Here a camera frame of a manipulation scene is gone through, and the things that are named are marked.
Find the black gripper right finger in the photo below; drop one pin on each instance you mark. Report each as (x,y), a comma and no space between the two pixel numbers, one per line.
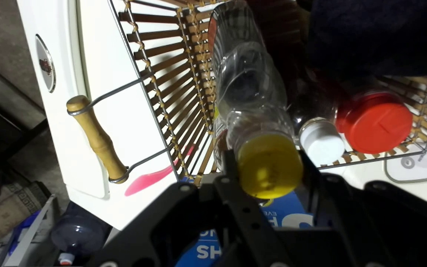
(370,227)

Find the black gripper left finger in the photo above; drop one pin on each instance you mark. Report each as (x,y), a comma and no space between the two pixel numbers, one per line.
(243,223)

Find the clear bottle with yellow lid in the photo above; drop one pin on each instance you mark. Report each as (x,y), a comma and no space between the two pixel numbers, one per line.
(267,168)

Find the dark bottle with white lid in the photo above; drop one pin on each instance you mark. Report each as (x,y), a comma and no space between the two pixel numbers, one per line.
(322,144)

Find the bottle with red lid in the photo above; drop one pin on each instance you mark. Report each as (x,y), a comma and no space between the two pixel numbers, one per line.
(373,123)

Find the blue detergent box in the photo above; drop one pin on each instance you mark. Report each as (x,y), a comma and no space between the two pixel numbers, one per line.
(284,215)

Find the pink plastic tool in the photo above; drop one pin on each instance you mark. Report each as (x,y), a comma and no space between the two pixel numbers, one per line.
(144,183)

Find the blue water jug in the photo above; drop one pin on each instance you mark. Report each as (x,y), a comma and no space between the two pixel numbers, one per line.
(77,232)

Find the dark navy cloth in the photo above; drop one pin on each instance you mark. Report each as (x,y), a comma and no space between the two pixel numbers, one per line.
(381,34)

